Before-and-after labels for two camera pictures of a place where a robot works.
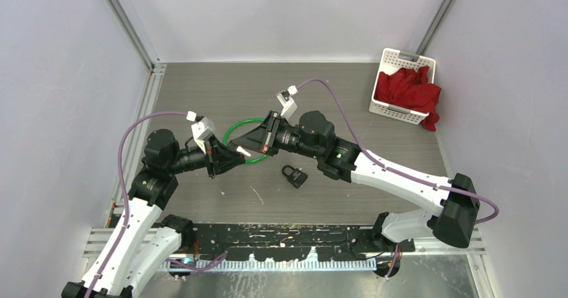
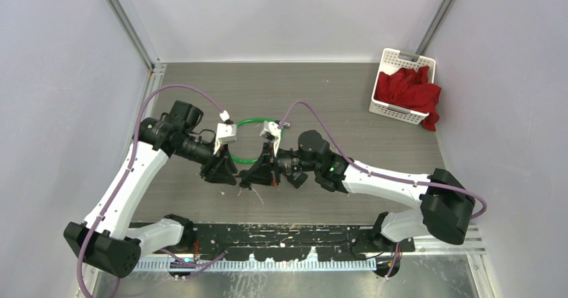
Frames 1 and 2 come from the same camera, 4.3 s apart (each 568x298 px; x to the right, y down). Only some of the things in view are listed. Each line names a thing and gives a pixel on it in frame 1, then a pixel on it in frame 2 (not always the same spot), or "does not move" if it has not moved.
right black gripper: [262, 139] → [266, 171]
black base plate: [288, 242] does not move
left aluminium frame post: [126, 23] does not move
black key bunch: [240, 149] → [244, 185]
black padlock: [297, 177] does not move
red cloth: [410, 90] does not move
